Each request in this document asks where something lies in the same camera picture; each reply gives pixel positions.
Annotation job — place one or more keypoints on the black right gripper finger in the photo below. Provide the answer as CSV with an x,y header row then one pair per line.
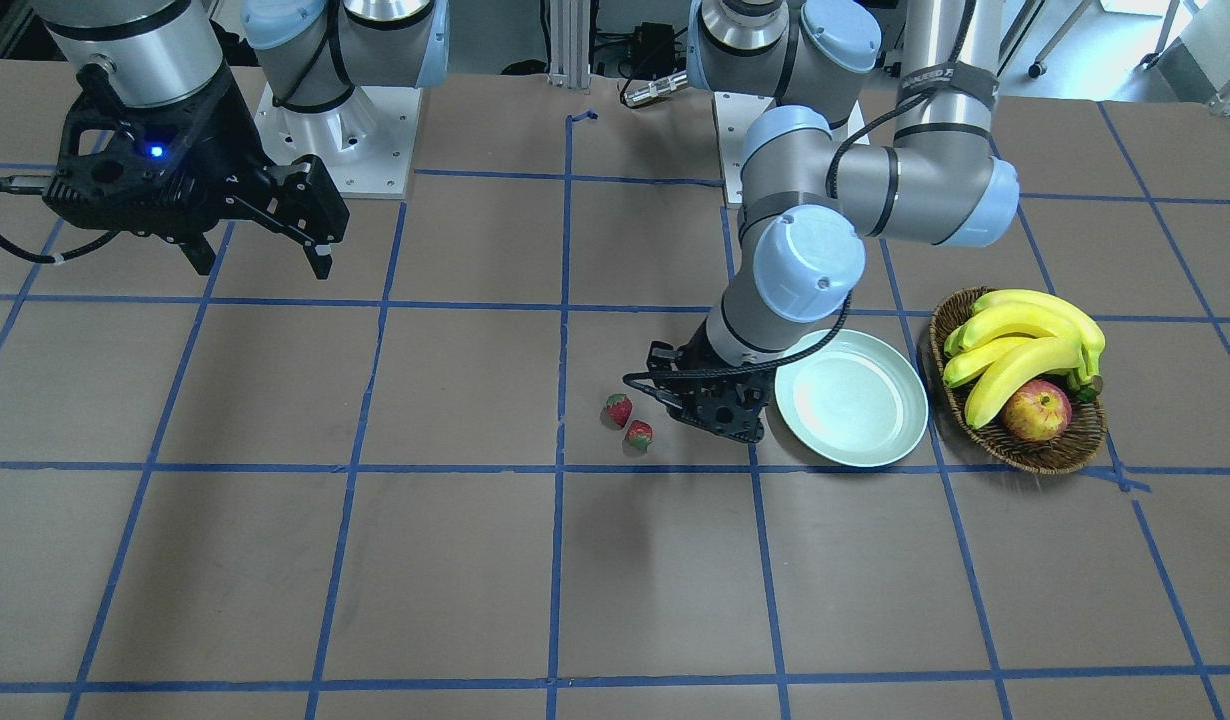
x,y
200,253
319,256

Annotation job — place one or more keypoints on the yellow banana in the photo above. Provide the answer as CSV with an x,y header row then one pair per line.
x,y
968,365
998,321
1086,378
1012,371

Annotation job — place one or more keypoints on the yellow banana top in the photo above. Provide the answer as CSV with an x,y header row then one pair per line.
x,y
1012,371

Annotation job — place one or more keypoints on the yellow banana bottom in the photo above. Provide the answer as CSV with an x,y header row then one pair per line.
x,y
1086,378

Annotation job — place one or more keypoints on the red yellow apple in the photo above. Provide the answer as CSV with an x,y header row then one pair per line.
x,y
1037,412

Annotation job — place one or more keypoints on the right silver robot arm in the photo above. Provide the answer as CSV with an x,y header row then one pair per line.
x,y
314,53

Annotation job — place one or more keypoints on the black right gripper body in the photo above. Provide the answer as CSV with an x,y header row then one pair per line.
x,y
227,152

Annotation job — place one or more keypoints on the aluminium profile post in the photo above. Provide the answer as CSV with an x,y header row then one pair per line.
x,y
569,31

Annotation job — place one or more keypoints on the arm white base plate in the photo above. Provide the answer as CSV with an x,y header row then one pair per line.
x,y
734,115
367,143

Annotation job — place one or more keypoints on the yellow banana middle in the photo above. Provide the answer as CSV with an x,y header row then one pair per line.
x,y
968,365

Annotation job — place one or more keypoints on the yellow banana lower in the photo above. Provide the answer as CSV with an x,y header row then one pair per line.
x,y
998,321

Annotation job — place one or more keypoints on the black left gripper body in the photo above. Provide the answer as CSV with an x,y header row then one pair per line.
x,y
691,362

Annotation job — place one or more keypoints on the pale green round plate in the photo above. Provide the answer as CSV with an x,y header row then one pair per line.
x,y
855,401

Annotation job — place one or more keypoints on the brown wicker basket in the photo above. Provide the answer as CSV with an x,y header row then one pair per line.
x,y
1072,449

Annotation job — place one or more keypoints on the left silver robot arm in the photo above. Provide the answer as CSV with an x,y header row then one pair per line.
x,y
812,191

